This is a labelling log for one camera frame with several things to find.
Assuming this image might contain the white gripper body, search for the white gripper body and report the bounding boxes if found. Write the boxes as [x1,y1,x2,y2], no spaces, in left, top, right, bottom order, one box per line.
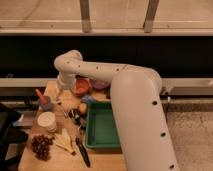
[56,75,76,100]

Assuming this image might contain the blue small object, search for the blue small object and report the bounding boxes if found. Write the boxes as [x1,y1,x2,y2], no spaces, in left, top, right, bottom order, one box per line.
[81,95,96,104]

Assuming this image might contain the black handled knife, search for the black handled knife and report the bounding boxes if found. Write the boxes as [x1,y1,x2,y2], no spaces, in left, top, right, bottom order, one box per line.
[75,128,91,167]

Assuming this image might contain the black chair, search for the black chair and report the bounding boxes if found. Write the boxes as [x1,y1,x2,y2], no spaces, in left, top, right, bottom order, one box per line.
[0,103,28,171]

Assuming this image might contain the bunch of brown grapes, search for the bunch of brown grapes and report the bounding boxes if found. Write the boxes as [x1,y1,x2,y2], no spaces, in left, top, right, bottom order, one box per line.
[31,134,53,161]

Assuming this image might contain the yellow round fruit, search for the yellow round fruit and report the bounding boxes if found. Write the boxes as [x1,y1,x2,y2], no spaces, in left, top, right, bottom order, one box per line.
[78,103,88,115]

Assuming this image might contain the purple bowl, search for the purple bowl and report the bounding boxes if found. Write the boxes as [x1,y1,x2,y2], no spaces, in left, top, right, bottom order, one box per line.
[90,80,109,90]

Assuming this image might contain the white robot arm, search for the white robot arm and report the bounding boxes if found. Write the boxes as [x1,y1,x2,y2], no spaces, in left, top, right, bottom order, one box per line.
[54,50,180,171]

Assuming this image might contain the white round container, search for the white round container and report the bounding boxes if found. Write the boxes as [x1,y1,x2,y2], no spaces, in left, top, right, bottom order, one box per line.
[37,112,57,132]

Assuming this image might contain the green plastic tray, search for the green plastic tray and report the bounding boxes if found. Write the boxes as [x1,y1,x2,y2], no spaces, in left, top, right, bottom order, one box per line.
[85,102,120,149]

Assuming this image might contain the red bowl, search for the red bowl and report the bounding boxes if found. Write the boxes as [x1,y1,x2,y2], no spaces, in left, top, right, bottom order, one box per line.
[73,78,90,97]

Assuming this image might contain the dark cluttered small objects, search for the dark cluttered small objects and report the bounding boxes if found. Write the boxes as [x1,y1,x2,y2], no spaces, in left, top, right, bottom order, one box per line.
[68,109,87,130]

